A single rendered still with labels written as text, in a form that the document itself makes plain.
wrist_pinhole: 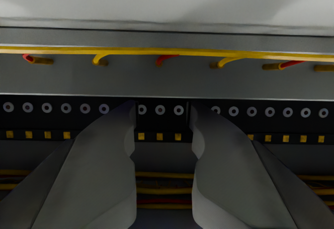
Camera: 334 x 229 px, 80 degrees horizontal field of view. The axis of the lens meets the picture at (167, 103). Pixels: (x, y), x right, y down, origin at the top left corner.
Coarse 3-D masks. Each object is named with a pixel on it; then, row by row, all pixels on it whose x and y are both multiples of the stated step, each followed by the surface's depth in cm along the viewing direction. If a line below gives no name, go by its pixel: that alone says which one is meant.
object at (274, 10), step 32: (0, 0) 4; (32, 0) 4; (64, 0) 4; (96, 0) 4; (128, 0) 4; (160, 0) 4; (192, 0) 4; (224, 0) 4; (256, 0) 4; (288, 0) 4; (320, 0) 4; (224, 32) 7; (256, 32) 7; (288, 32) 7; (320, 32) 7
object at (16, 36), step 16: (0, 32) 7; (16, 32) 7; (32, 32) 7; (48, 32) 7; (64, 32) 7; (80, 32) 7; (96, 32) 7; (112, 32) 7; (128, 32) 7; (144, 32) 7; (160, 32) 7; (176, 32) 7; (192, 32) 7; (192, 48) 7; (208, 48) 7; (224, 48) 7; (240, 48) 7; (256, 48) 7; (272, 48) 7; (288, 48) 7; (304, 48) 7; (320, 48) 7
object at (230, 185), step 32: (192, 128) 12; (224, 128) 9; (224, 160) 8; (256, 160) 8; (192, 192) 8; (224, 192) 6; (256, 192) 6; (224, 224) 6; (256, 224) 6; (288, 224) 6
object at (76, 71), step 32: (0, 64) 8; (32, 64) 8; (64, 64) 8; (96, 64) 7; (128, 64) 8; (160, 64) 7; (192, 64) 8; (224, 64) 7; (256, 64) 8; (288, 64) 6; (320, 64) 8; (128, 96) 8; (160, 96) 8; (192, 96) 8; (224, 96) 8; (256, 96) 8; (288, 96) 8; (320, 96) 8
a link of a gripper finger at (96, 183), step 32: (96, 128) 9; (128, 128) 9; (96, 160) 7; (128, 160) 7; (64, 192) 6; (96, 192) 6; (128, 192) 6; (64, 224) 5; (96, 224) 6; (128, 224) 7
